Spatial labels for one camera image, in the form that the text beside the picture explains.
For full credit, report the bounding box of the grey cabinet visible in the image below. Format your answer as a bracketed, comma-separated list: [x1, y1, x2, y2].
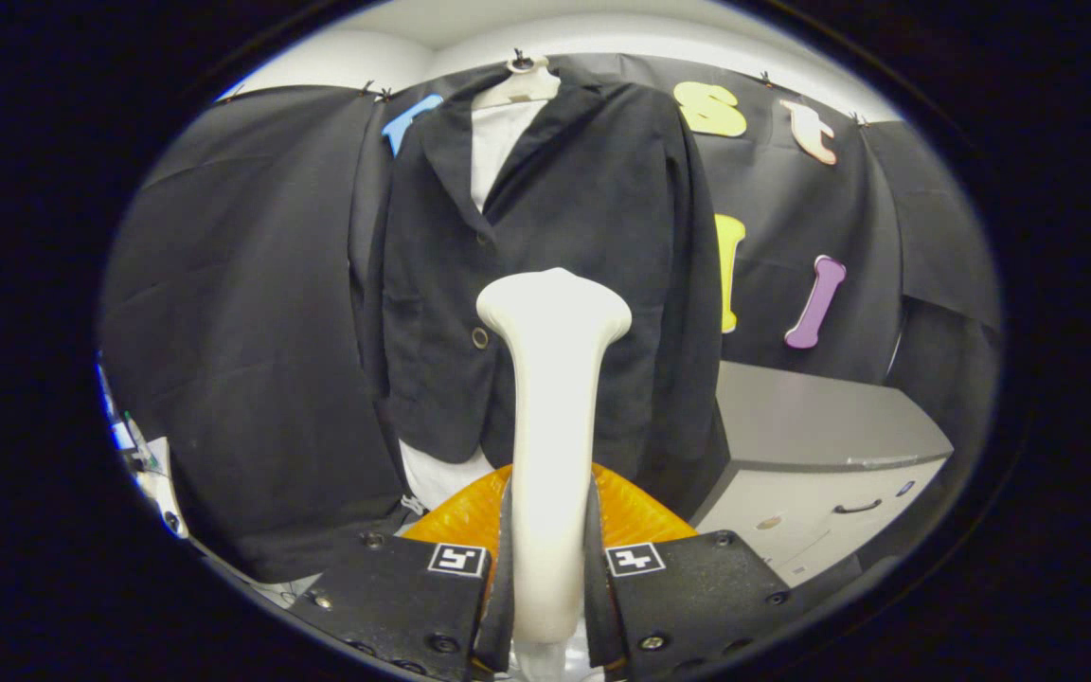
[692, 360, 956, 588]

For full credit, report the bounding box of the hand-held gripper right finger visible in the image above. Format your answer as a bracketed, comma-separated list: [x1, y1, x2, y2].
[586, 462, 797, 681]

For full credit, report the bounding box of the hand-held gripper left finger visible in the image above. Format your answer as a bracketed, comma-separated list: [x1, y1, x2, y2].
[286, 464, 518, 682]

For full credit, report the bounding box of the green capped bottle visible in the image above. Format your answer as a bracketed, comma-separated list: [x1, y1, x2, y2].
[122, 410, 156, 467]

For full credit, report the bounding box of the black suit jacket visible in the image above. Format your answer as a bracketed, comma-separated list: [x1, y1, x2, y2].
[349, 68, 726, 517]

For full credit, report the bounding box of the white garment steamer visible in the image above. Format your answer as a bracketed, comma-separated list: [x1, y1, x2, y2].
[475, 268, 634, 681]

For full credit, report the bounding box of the black backdrop cloth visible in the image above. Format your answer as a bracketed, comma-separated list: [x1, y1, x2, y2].
[98, 52, 1003, 583]

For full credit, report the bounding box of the white shirt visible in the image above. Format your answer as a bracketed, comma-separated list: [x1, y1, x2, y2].
[399, 98, 548, 512]

